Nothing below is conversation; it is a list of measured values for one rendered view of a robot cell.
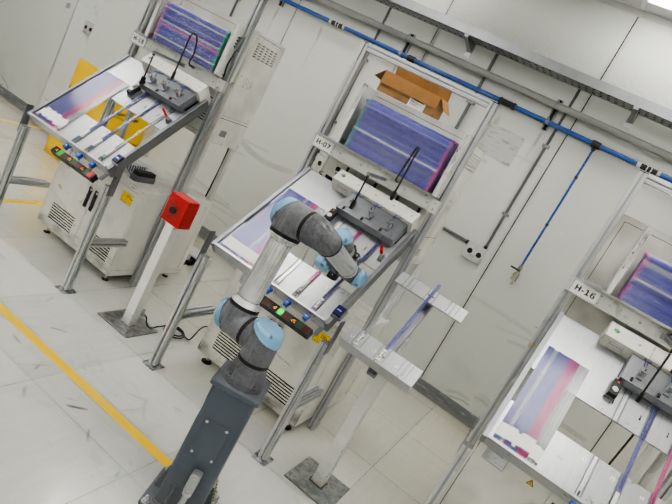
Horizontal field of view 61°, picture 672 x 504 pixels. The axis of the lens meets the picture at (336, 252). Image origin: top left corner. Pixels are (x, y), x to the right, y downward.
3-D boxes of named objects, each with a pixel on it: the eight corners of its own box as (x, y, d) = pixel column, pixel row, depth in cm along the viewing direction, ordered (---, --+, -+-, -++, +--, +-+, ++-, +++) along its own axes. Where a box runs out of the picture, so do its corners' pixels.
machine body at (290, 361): (288, 437, 287) (346, 334, 275) (191, 357, 312) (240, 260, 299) (340, 405, 347) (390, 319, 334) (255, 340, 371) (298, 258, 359)
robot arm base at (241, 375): (256, 400, 194) (269, 376, 192) (217, 379, 194) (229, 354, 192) (266, 382, 208) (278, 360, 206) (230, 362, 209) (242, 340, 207)
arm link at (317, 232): (340, 223, 186) (373, 272, 229) (316, 207, 190) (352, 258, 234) (319, 251, 184) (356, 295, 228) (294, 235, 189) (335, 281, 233)
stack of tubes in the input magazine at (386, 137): (427, 191, 272) (455, 141, 267) (342, 144, 290) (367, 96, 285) (433, 194, 284) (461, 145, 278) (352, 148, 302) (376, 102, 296)
